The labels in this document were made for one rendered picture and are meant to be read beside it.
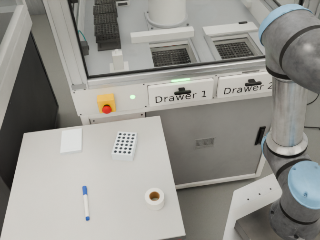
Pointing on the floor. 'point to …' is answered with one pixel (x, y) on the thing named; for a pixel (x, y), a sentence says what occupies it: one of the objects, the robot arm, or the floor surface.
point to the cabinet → (208, 136)
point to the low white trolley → (93, 187)
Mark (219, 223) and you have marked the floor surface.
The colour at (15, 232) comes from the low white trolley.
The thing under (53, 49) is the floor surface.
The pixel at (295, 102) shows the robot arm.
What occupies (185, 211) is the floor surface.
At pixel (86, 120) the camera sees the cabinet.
